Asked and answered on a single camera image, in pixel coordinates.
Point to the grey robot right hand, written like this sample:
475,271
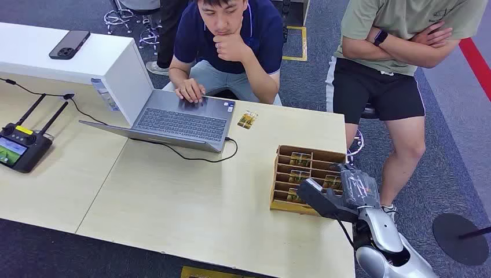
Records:
360,190

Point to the person's right hand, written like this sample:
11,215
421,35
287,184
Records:
433,37
191,91

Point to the person's left hand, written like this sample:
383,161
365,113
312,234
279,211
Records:
232,48

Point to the gold patterned card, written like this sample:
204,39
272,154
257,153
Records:
293,196
300,159
247,119
331,182
299,176

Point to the person's right forearm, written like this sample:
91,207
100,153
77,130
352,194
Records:
356,48
177,76

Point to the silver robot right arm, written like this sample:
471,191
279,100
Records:
383,234

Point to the person's left forearm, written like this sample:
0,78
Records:
441,57
259,80

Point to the person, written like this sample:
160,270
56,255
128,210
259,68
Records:
264,34
168,34
376,96

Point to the wooden card holder box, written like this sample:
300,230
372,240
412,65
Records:
282,205

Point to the grey laptop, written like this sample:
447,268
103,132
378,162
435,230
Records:
184,122

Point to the black smartwatch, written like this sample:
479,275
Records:
380,38

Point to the office chair chrome base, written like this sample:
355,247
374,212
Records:
119,18
149,37

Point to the black equipment stand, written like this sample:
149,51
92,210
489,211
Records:
291,11

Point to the black stool with chrome base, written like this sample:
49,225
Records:
368,112

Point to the black round stand base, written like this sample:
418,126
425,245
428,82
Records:
452,238

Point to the white box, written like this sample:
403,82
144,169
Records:
76,57

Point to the black smartphone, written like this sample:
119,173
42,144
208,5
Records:
70,44

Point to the black remote controller with screen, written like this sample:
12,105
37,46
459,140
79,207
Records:
27,147

